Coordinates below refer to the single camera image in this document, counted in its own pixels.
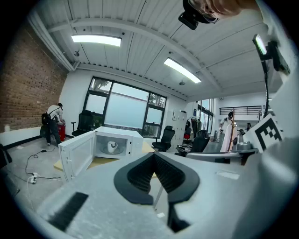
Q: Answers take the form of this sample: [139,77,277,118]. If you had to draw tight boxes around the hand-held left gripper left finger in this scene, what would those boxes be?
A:
[114,153,157,206]

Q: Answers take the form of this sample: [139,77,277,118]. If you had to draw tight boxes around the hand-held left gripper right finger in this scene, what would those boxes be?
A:
[154,151,200,233]

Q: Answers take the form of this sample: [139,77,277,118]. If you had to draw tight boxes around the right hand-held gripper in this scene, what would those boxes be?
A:
[186,113,284,165]

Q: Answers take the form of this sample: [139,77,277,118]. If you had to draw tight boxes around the white cup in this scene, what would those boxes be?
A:
[107,141,118,154]

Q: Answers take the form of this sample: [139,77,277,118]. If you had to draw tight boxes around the black office chair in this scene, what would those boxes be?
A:
[151,125,176,153]
[174,130,211,157]
[71,110,94,137]

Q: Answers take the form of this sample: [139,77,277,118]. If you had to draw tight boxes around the wooden coat rack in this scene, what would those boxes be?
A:
[227,108,237,152]

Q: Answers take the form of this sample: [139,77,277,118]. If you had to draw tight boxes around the glass turntable plate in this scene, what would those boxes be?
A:
[100,145,124,155]

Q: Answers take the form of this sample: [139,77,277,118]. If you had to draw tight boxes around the white lockers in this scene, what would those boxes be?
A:
[171,109,188,150]

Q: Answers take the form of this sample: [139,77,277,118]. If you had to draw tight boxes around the black framed window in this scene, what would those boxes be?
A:
[82,76,168,140]

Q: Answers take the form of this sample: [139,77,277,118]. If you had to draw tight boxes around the red box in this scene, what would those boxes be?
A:
[57,123,67,142]

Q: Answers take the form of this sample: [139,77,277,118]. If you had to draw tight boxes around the long ceiling light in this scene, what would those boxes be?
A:
[163,56,202,84]
[71,34,122,48]

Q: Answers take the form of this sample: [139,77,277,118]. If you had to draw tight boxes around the white power strip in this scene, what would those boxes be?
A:
[27,172,39,185]

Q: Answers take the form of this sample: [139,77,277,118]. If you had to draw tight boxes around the person's head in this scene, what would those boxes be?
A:
[186,0,259,24]

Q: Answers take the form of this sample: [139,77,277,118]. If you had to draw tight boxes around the clothes rail with garments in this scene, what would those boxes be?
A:
[184,116,202,141]

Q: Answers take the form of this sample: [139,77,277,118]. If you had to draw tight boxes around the black floor cable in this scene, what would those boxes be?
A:
[25,144,62,181]

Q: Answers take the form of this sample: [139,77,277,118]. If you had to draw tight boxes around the black head camera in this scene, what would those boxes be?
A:
[178,11,200,31]

